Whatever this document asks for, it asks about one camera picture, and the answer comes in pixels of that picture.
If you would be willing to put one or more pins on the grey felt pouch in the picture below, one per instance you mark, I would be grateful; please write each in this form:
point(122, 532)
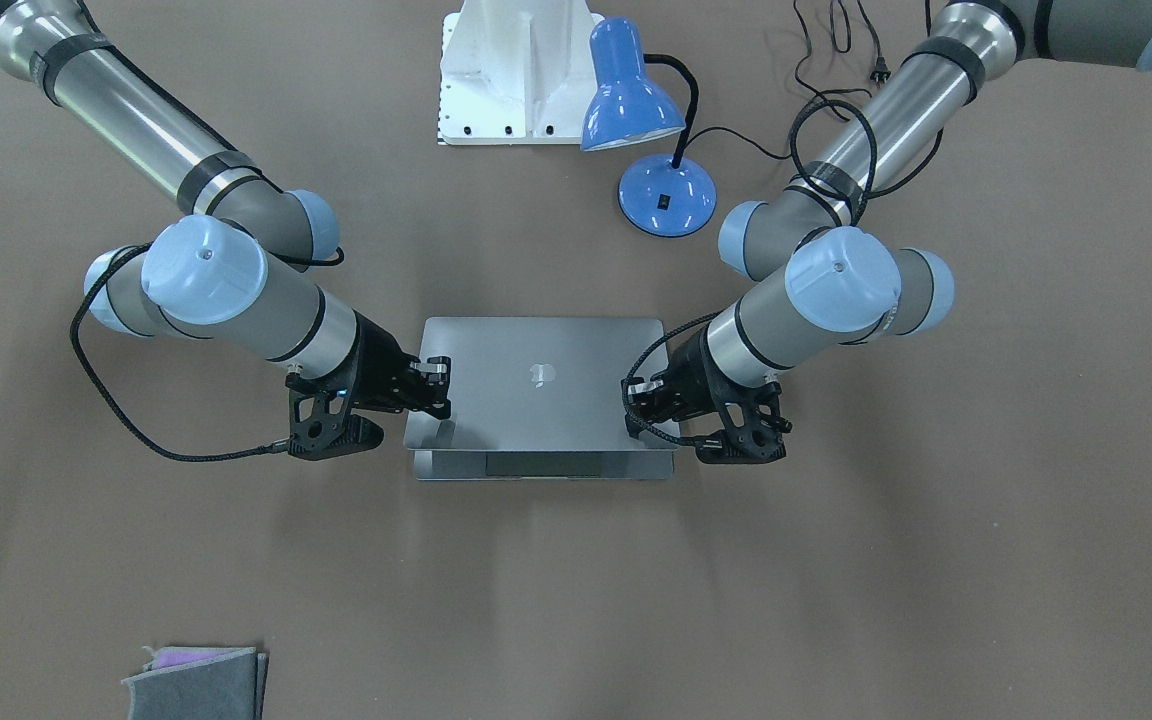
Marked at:
point(199, 683)

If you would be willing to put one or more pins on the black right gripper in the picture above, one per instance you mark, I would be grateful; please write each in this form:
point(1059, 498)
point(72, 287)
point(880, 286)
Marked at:
point(377, 362)

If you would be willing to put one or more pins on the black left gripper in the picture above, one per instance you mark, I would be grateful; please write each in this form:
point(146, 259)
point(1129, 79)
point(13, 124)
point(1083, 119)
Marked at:
point(688, 375)

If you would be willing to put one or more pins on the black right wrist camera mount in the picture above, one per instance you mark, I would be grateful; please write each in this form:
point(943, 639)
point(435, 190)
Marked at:
point(323, 422)

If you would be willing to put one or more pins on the blue desk lamp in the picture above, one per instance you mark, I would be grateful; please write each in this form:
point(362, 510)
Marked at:
point(664, 194)

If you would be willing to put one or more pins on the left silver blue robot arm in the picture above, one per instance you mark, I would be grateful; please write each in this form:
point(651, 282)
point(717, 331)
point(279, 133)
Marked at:
point(818, 278)

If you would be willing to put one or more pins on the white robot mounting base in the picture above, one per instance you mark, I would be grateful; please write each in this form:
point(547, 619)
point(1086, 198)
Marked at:
point(516, 73)

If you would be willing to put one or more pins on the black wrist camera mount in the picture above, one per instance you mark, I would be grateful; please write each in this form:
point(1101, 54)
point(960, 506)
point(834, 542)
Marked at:
point(323, 422)
point(753, 428)

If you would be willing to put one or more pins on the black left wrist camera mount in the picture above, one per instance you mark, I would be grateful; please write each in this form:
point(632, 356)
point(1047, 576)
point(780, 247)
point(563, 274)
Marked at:
point(753, 428)

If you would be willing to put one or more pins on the silver grey laptop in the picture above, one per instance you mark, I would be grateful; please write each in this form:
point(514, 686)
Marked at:
point(538, 397)

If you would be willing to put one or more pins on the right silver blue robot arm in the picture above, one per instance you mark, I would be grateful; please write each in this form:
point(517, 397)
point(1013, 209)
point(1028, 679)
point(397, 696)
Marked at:
point(234, 265)

